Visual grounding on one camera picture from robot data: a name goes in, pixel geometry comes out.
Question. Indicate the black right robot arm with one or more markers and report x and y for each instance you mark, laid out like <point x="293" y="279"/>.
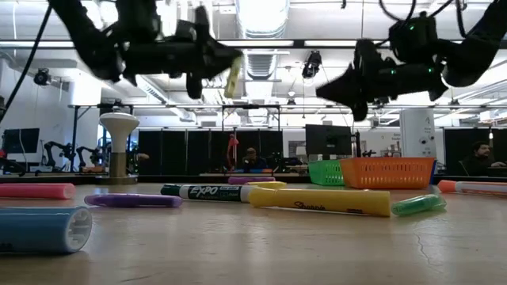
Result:
<point x="471" y="59"/>

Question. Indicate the person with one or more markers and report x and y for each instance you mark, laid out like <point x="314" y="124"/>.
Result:
<point x="251" y="160"/>
<point x="479" y="158"/>

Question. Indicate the purple translucent pen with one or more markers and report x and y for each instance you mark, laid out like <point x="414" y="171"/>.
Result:
<point x="132" y="201"/>

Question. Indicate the green plastic basket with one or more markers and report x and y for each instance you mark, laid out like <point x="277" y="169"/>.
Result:
<point x="325" y="172"/>

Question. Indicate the black room divider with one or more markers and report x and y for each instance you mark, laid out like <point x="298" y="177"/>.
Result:
<point x="174" y="152"/>
<point x="455" y="146"/>
<point x="500" y="138"/>

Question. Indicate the yellow Sharpie highlighter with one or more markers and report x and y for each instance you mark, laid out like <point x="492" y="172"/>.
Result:
<point x="232" y="83"/>
<point x="328" y="201"/>

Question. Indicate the orange Expo marker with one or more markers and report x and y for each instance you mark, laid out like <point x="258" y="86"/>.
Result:
<point x="447" y="186"/>

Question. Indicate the black computer monitor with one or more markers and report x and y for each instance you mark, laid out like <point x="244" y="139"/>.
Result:
<point x="21" y="140"/>
<point x="328" y="139"/>

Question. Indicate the small black robot arm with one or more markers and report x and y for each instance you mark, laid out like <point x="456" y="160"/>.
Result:
<point x="50" y="152"/>
<point x="89" y="156"/>

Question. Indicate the pink highlighter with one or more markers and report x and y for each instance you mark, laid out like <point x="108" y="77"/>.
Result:
<point x="35" y="191"/>

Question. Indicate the white cylindrical column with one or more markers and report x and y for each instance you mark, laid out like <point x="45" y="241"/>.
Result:
<point x="418" y="130"/>

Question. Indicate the red robot arm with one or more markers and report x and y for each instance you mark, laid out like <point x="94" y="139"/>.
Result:
<point x="233" y="144"/>

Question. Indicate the black aluminium table frame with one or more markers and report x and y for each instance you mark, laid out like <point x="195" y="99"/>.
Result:
<point x="47" y="178"/>

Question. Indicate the blue highlighter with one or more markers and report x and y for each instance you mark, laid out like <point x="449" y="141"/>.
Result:
<point x="35" y="231"/>

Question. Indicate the black overhead frame beam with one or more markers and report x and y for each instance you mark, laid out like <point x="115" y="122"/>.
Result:
<point x="299" y="43"/>

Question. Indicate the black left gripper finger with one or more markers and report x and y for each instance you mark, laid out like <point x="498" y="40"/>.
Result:
<point x="223" y="52"/>
<point x="222" y="65"/>

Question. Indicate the blue plastic basket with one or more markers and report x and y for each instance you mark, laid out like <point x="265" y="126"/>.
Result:
<point x="434" y="172"/>

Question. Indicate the green highlighter cap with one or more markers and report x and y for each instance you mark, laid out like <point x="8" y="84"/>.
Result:
<point x="418" y="204"/>

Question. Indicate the orange plastic basket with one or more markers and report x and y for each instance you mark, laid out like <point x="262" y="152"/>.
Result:
<point x="388" y="173"/>

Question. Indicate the white mushroom-shaped lamp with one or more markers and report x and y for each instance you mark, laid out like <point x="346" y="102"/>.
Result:
<point x="119" y="130"/>

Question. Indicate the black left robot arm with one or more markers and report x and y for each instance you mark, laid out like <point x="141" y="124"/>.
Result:
<point x="91" y="43"/>

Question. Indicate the black ceiling spotlight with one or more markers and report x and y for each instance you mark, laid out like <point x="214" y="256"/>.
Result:
<point x="41" y="77"/>
<point x="313" y="65"/>

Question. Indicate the dark green Expo marker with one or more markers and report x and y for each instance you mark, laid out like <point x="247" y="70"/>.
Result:
<point x="214" y="193"/>

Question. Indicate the purple highlighter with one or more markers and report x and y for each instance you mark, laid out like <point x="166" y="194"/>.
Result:
<point x="251" y="180"/>

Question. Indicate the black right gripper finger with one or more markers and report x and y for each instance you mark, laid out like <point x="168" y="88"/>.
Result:
<point x="344" y="82"/>
<point x="344" y="97"/>

